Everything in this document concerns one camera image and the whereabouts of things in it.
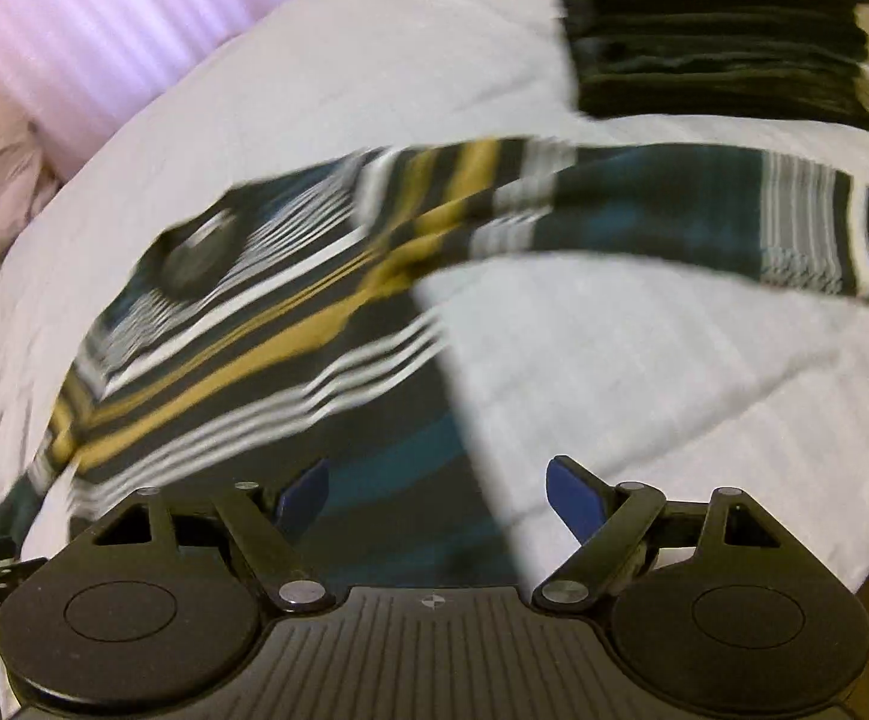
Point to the stack of dark folded clothes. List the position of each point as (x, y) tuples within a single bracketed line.
[(711, 45)]

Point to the pale pink crumpled cloth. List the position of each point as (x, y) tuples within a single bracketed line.
[(3, 199)]

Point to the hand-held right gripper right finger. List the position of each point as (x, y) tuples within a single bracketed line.
[(573, 496)]

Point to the white bed blanket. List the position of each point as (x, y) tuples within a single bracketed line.
[(629, 360)]

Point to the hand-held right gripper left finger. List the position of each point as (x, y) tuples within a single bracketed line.
[(305, 493)]

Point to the black yellow striped sock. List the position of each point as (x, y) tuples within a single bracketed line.
[(374, 277)]

